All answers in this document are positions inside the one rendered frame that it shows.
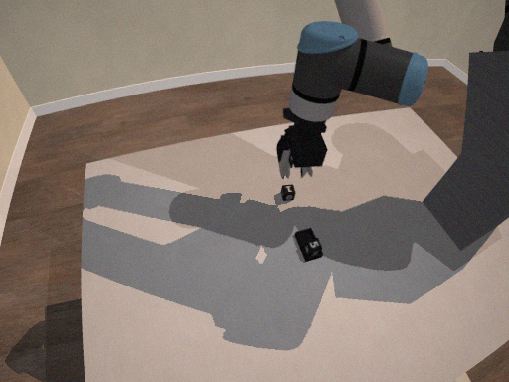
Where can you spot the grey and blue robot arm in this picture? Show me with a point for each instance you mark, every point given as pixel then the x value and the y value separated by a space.
pixel 331 57

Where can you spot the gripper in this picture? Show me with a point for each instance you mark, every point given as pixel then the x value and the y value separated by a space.
pixel 307 155

